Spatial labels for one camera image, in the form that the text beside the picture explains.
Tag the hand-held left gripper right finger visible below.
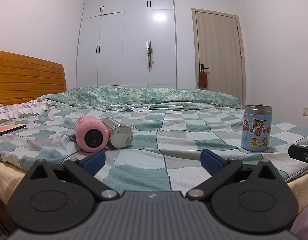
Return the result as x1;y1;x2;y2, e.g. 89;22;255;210
185;149;284;201

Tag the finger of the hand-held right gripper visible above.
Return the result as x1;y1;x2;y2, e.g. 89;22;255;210
288;144;308;167

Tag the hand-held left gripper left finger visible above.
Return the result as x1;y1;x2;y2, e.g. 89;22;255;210
26;150;120;202

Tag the pink bottle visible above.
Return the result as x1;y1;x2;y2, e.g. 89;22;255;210
74;116;109;153

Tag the silver steel bottle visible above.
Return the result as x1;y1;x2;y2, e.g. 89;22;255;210
100;117;134;149

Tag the blue cartoon print cup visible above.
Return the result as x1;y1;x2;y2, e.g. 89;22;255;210
241;104;272;152

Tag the green checkered bed sheet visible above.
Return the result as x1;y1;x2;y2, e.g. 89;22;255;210
0;104;308;191

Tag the pink clothing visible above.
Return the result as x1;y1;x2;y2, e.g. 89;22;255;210
289;204;308;240

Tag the green floral quilt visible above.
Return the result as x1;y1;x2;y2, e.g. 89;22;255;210
38;86;243;112

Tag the brown hanging bag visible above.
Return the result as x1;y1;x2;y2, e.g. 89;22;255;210
197;70;208;90

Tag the beige mattress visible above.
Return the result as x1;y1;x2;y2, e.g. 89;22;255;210
0;158;308;207

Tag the red tablet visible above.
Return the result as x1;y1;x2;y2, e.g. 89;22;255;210
0;124;27;138

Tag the purple floral pillow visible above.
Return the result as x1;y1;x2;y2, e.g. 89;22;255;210
0;99;51;126

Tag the wooden headboard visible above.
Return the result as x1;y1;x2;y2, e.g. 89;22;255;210
0;49;67;106

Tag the beige wooden door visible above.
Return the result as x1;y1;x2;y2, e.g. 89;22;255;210
191;7;246;106

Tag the green hanging ornament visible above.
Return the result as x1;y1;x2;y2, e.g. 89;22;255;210
146;44;154;72

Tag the white wardrobe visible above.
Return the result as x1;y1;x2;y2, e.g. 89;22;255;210
76;0;178;89

